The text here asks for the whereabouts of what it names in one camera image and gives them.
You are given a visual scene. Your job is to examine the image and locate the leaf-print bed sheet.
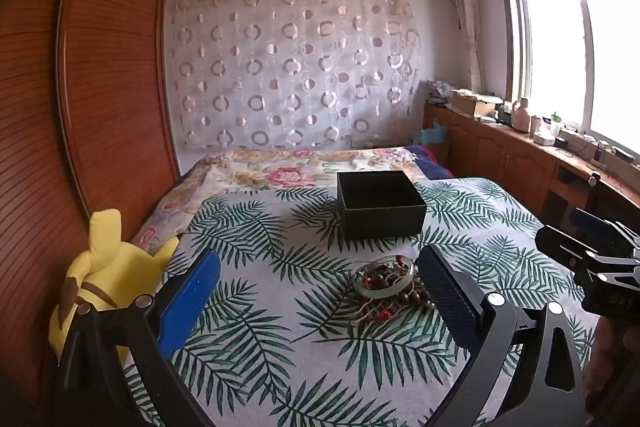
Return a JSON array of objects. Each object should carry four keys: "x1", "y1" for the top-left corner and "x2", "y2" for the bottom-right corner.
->
[{"x1": 122, "y1": 177, "x2": 596, "y2": 427}]

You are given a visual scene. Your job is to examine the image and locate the blue bag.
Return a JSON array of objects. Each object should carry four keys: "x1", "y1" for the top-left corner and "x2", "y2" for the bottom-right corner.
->
[{"x1": 412, "y1": 119, "x2": 447, "y2": 146}]

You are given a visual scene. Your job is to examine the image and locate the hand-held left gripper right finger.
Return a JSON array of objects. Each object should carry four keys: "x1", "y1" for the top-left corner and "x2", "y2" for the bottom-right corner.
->
[{"x1": 417, "y1": 244, "x2": 586, "y2": 427}]

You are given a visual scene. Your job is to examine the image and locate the yellow plush toy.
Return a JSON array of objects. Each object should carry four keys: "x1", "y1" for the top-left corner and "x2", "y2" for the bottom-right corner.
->
[{"x1": 48, "y1": 208, "x2": 180, "y2": 365}]

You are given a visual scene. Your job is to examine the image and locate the black square box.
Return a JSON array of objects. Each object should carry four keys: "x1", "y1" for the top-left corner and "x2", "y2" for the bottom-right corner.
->
[{"x1": 336, "y1": 170, "x2": 427, "y2": 240}]

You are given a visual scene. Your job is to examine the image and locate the floral blanket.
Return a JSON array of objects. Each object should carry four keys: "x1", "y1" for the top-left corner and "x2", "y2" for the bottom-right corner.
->
[{"x1": 131, "y1": 147, "x2": 426, "y2": 253}]

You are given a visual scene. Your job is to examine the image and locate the wooden-framed window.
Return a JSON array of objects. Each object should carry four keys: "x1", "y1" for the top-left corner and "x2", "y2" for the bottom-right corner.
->
[{"x1": 495, "y1": 0, "x2": 640, "y2": 168}]

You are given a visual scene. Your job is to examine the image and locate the blue and red quilt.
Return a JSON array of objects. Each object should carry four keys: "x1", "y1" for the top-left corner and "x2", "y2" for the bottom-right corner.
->
[{"x1": 405, "y1": 144, "x2": 453, "y2": 181}]

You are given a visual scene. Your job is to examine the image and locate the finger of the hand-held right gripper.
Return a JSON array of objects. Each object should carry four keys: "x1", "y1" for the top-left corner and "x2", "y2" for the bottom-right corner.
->
[
  {"x1": 534, "y1": 226, "x2": 603, "y2": 269},
  {"x1": 570, "y1": 208, "x2": 640, "y2": 254}
]

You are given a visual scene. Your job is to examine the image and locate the brown wooden cabinet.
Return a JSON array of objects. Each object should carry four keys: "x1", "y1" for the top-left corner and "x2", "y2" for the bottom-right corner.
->
[{"x1": 422, "y1": 99, "x2": 640, "y2": 248}]

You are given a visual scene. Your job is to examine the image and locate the brown wooden bead bracelet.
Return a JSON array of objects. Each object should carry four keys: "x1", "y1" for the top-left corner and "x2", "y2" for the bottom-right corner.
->
[{"x1": 367, "y1": 259, "x2": 437, "y2": 310}]

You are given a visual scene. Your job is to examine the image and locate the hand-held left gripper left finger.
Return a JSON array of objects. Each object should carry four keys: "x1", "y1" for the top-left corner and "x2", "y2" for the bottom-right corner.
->
[{"x1": 52, "y1": 249, "x2": 222, "y2": 427}]

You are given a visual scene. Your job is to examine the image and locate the pink kettle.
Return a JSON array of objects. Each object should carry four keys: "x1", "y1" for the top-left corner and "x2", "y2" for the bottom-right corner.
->
[{"x1": 511, "y1": 98, "x2": 532, "y2": 131}]

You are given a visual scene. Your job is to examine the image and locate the brown wooden wardrobe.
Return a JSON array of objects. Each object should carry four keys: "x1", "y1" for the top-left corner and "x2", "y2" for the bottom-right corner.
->
[{"x1": 0, "y1": 0, "x2": 181, "y2": 408}]

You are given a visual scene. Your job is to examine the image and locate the circle-patterned wall curtain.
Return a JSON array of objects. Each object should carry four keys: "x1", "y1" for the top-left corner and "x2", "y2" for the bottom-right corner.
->
[{"x1": 165, "y1": 0, "x2": 421, "y2": 152}]

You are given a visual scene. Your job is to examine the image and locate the patterned window curtain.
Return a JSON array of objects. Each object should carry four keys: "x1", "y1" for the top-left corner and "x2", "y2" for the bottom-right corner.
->
[{"x1": 446, "y1": 0, "x2": 486, "y2": 95}]

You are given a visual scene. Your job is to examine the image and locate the patterned cloth pile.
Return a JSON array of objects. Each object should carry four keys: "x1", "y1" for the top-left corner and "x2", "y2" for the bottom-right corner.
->
[{"x1": 425, "y1": 79, "x2": 466, "y2": 105}]

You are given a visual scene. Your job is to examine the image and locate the open cardboard box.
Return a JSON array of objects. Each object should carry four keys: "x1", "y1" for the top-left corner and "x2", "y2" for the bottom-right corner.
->
[{"x1": 450, "y1": 89, "x2": 503, "y2": 120}]

